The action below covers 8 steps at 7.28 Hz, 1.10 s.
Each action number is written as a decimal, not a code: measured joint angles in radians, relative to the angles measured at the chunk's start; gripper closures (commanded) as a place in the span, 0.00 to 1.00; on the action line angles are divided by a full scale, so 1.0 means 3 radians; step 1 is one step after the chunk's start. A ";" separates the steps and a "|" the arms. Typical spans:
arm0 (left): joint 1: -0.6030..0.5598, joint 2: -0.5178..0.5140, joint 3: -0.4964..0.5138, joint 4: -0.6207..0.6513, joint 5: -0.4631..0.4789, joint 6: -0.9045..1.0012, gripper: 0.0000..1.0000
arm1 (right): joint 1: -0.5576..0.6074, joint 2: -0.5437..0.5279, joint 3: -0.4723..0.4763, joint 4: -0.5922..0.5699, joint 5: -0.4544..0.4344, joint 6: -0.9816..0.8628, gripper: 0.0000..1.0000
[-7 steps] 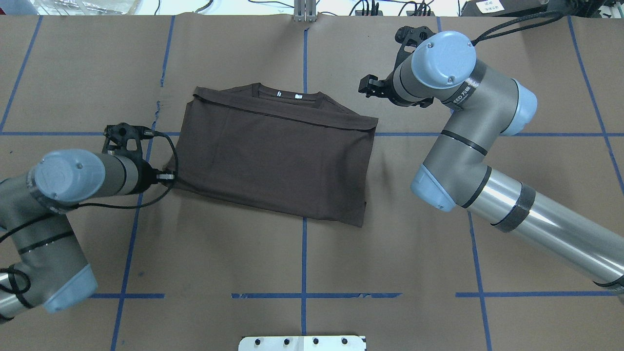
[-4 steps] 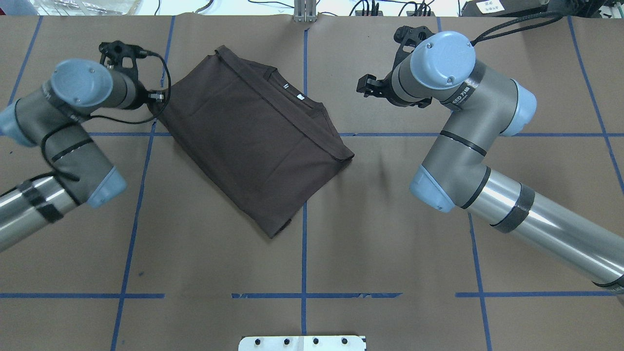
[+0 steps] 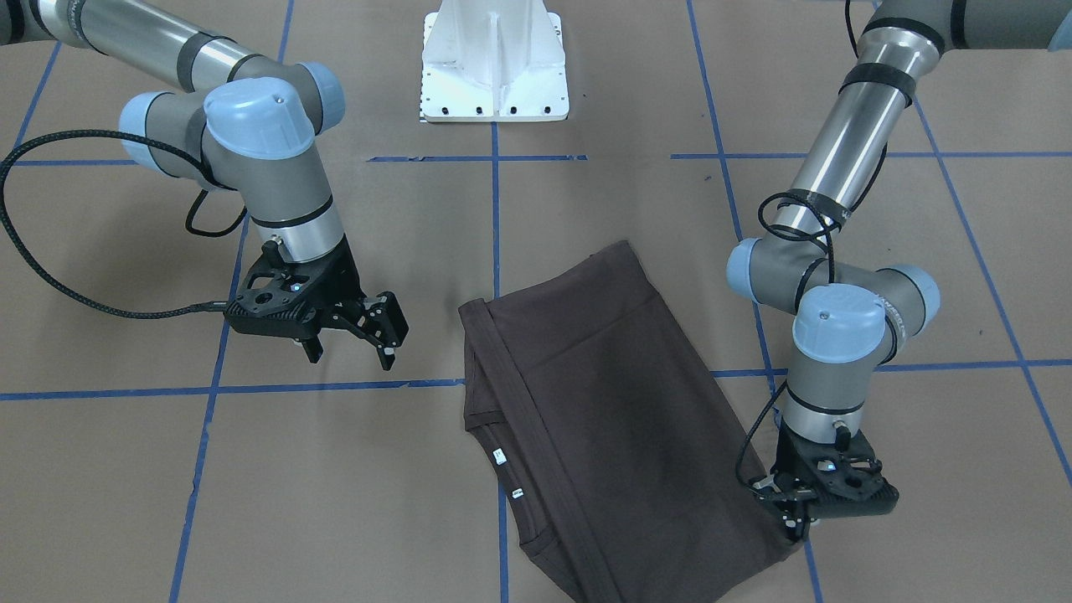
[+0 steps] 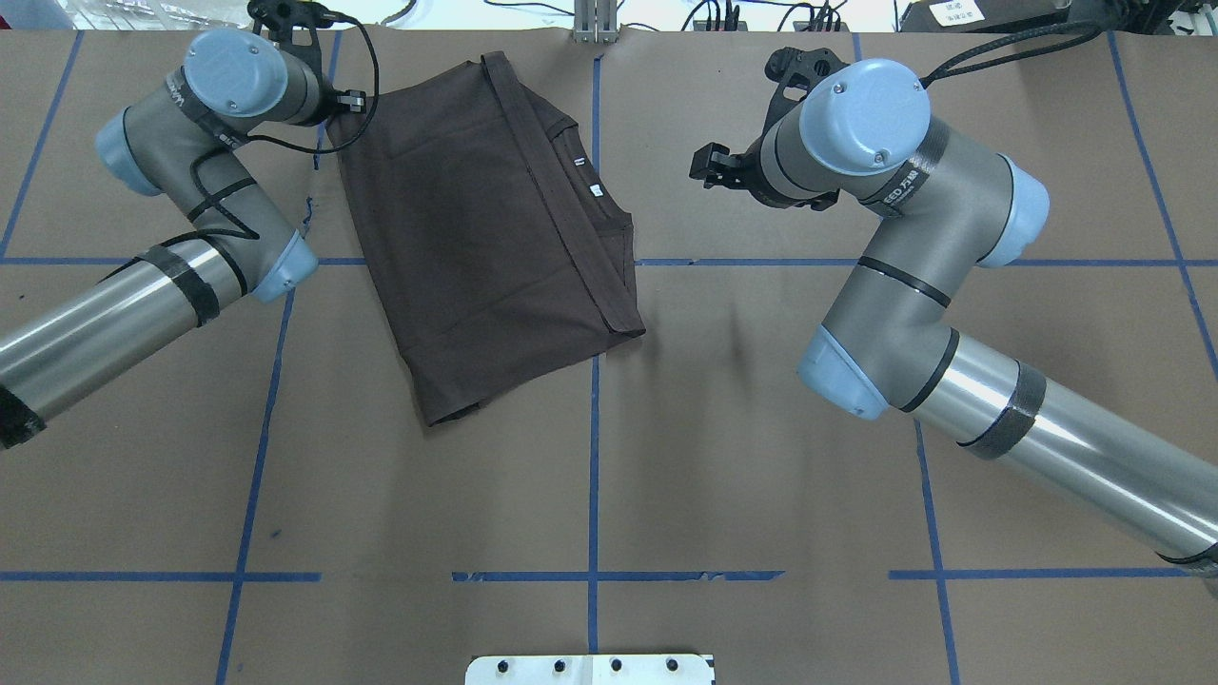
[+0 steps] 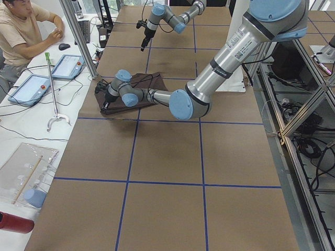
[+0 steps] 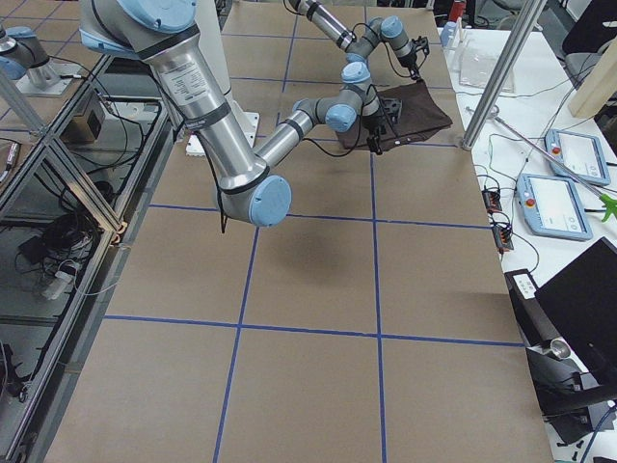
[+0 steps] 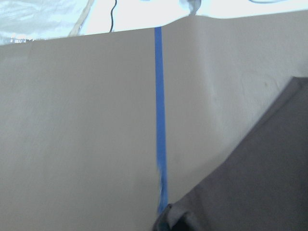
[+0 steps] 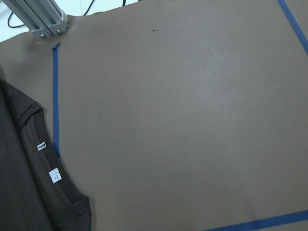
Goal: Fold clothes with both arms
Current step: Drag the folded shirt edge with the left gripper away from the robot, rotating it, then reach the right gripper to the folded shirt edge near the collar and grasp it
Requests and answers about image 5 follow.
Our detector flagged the seated man in beige shirt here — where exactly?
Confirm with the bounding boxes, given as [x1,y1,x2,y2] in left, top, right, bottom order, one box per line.
[1,1,64,87]

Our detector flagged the dark brown t-shirt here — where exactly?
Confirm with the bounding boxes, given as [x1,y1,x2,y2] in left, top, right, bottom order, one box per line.
[94,72,167,115]

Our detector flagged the aluminium frame post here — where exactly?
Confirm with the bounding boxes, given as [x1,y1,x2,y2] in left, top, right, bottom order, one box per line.
[59,0,98,79]

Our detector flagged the black cable bundle on floor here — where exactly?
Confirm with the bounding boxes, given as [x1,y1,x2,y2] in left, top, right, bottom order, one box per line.
[277,96,335,194]

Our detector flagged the near blue teach pendant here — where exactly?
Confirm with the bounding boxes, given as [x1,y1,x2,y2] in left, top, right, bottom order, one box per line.
[7,74,50,107]

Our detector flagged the clear plastic document sleeve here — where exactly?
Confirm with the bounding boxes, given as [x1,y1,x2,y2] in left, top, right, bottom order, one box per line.
[1,143,59,208]

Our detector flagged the aluminium table frame rails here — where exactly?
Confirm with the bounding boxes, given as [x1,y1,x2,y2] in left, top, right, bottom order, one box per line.
[254,33,334,250]

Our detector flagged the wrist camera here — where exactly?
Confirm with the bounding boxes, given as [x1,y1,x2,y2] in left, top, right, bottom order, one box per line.
[94,79,109,94]
[136,20,147,29]

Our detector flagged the wooden dowel stick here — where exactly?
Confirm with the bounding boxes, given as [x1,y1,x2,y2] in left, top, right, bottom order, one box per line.
[12,155,43,204]

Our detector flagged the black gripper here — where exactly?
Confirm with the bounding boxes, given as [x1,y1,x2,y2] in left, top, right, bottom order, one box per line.
[140,27,155,51]
[101,89,118,110]

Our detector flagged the far blue teach pendant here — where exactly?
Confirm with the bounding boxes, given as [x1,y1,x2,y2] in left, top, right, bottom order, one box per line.
[52,54,84,80]

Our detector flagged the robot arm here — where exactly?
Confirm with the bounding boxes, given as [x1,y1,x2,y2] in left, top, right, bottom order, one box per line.
[136,1,207,51]
[100,1,309,120]

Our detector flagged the black keyboard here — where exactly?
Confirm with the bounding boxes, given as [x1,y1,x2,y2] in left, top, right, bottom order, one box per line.
[78,20,91,43]

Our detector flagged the red bottle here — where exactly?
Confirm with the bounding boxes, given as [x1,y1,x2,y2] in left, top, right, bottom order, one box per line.
[1,212,35,234]

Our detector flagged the metal reacher grabber tool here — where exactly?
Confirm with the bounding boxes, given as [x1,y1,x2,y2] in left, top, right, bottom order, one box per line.
[44,52,70,132]

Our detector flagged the light blue plastic cup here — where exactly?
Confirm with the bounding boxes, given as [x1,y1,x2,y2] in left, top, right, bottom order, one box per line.
[24,189,47,208]

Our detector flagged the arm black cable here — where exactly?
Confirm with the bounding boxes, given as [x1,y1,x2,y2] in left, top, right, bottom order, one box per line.
[129,74,155,97]

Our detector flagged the blue teach pendant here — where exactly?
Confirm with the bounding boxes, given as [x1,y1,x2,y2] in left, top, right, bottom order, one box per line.
[52,54,84,80]
[7,74,50,107]

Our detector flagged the black computer mouse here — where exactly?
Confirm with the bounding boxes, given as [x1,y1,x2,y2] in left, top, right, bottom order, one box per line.
[58,43,71,51]

